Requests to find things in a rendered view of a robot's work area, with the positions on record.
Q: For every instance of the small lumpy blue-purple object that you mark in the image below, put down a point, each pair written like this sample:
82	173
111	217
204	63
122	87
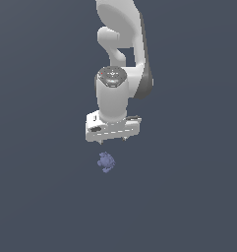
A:
106	161

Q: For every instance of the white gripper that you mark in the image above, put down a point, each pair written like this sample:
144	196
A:
110	130

